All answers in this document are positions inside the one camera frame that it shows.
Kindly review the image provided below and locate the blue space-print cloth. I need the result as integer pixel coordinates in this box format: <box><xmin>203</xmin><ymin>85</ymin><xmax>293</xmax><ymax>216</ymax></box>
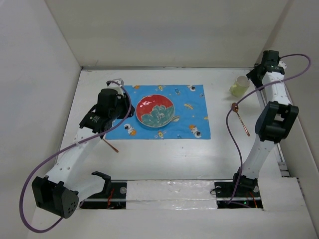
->
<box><xmin>105</xmin><ymin>85</ymin><xmax>210</xmax><ymax>140</ymax></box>

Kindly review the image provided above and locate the pale yellow mug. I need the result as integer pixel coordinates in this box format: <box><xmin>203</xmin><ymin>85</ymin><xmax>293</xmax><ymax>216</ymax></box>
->
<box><xmin>229</xmin><ymin>76</ymin><xmax>250</xmax><ymax>97</ymax></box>

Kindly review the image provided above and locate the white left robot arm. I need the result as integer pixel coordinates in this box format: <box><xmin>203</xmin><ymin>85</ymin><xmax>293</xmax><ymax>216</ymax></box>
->
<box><xmin>31</xmin><ymin>86</ymin><xmax>134</xmax><ymax>219</ymax></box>

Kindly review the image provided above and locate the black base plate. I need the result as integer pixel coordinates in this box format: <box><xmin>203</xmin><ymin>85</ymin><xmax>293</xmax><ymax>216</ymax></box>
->
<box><xmin>79</xmin><ymin>180</ymin><xmax>127</xmax><ymax>210</ymax></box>
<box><xmin>210</xmin><ymin>180</ymin><xmax>263</xmax><ymax>209</ymax></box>

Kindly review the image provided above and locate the copper fork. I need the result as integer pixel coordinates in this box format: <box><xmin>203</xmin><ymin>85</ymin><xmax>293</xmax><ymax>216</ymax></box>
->
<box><xmin>103</xmin><ymin>139</ymin><xmax>119</xmax><ymax>153</ymax></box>

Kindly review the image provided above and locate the copper spoon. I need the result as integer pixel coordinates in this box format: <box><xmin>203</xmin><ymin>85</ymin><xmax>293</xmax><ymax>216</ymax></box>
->
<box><xmin>231</xmin><ymin>103</ymin><xmax>251</xmax><ymax>137</ymax></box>

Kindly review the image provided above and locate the red and teal plate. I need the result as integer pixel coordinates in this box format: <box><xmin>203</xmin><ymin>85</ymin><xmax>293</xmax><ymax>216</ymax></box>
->
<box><xmin>135</xmin><ymin>94</ymin><xmax>175</xmax><ymax>128</ymax></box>

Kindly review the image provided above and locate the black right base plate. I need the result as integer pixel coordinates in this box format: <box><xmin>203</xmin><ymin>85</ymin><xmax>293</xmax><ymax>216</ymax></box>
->
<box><xmin>210</xmin><ymin>180</ymin><xmax>263</xmax><ymax>209</ymax></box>

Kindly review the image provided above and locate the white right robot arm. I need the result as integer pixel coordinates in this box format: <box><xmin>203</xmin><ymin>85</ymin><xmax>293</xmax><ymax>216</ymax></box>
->
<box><xmin>230</xmin><ymin>50</ymin><xmax>299</xmax><ymax>196</ymax></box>

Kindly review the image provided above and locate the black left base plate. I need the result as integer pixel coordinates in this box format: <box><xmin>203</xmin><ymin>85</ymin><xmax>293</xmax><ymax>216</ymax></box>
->
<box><xmin>79</xmin><ymin>180</ymin><xmax>127</xmax><ymax>210</ymax></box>

